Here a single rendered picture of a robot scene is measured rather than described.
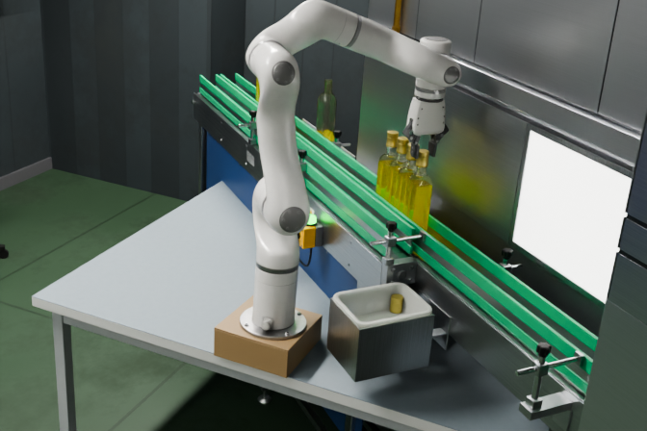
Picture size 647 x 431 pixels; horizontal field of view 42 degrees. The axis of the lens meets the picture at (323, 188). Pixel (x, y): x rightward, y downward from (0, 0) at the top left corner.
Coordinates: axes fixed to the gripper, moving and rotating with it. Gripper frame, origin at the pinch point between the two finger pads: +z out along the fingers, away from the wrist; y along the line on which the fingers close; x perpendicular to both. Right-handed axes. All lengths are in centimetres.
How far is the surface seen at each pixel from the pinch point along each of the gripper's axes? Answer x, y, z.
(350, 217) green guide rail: -14.7, 13.4, 25.4
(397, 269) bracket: 12.3, 12.2, 29.6
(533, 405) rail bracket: 77, 16, 29
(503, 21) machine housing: 7.7, -15.2, -37.3
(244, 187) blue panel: -106, 14, 51
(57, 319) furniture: -54, 95, 67
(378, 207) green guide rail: -11.0, 6.3, 21.3
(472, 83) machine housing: 0.8, -12.9, -18.9
